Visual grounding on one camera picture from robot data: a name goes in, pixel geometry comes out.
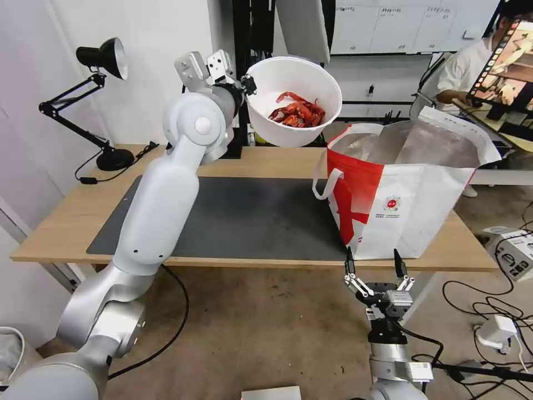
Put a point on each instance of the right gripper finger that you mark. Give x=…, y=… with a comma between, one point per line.
x=350, y=266
x=400, y=266

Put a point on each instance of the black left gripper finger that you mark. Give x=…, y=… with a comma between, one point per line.
x=249, y=84

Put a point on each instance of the white round takeout bowl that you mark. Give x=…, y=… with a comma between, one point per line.
x=291, y=135

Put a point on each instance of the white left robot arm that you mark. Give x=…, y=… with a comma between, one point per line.
x=158, y=208

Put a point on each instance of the red white takeout bag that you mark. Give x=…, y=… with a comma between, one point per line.
x=399, y=200

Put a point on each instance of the white table leg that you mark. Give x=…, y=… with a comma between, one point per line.
x=62, y=277
x=418, y=296

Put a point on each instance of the red crayfish shells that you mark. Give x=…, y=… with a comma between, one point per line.
x=297, y=112

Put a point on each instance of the white curved hanging panel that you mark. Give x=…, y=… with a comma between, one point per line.
x=304, y=29

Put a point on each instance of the black desk mat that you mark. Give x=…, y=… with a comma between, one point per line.
x=250, y=216

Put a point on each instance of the white printed carton box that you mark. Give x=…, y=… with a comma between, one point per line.
x=514, y=254

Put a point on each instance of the white power adapter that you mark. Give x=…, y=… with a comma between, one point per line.
x=497, y=333

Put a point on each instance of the black rod on floor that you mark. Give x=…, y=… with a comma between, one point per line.
x=487, y=370

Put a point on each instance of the black desk lamp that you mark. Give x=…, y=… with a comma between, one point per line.
x=110, y=52

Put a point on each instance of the white robot front shell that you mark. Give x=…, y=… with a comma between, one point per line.
x=270, y=393

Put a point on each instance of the person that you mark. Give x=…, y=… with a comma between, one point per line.
x=462, y=66

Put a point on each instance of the black computer monitor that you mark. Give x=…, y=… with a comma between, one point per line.
x=506, y=62

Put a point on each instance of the clear bin with white rim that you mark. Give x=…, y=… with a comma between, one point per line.
x=10, y=354

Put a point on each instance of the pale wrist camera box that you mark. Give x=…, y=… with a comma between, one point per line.
x=398, y=304

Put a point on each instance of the black metal rack frame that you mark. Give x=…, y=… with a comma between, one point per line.
x=250, y=37

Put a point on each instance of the white wall whiteboard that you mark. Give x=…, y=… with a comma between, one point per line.
x=395, y=25

